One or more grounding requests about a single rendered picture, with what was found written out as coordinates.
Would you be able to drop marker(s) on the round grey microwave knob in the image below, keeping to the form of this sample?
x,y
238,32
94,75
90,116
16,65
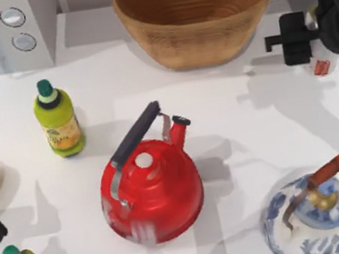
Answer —
x,y
12,17
24,42

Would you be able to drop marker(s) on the blue and white kettle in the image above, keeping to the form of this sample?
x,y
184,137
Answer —
x,y
312,227

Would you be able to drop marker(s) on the green bottle with green cap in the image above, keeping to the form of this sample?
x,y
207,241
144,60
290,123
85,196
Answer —
x,y
59,124

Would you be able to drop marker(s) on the brown woven basket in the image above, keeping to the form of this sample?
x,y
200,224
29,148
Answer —
x,y
197,33

